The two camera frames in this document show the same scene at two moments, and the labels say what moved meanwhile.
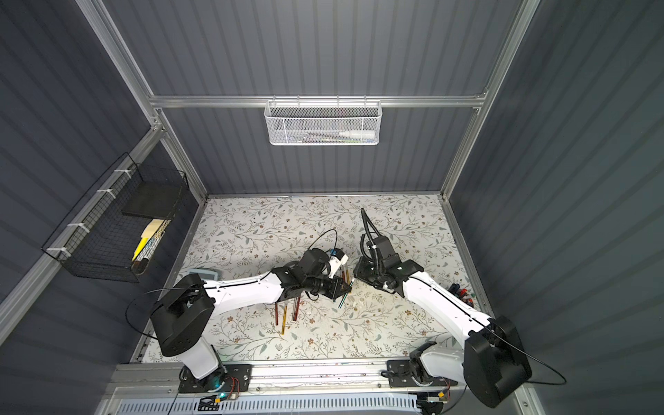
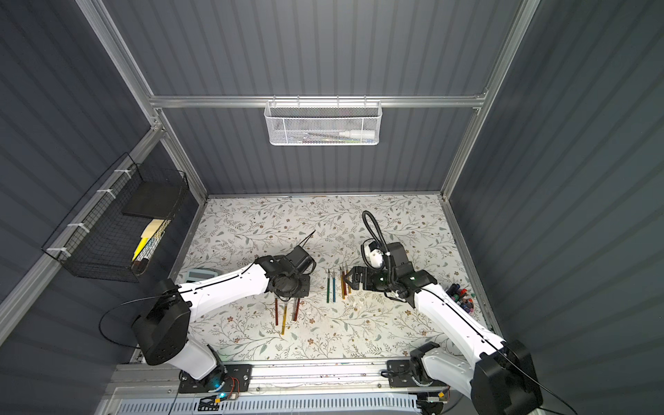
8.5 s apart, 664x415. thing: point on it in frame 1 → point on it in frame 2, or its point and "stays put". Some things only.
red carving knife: (296, 308) stays put
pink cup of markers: (461, 293) stays put
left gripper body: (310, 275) → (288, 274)
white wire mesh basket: (322, 123) stays put
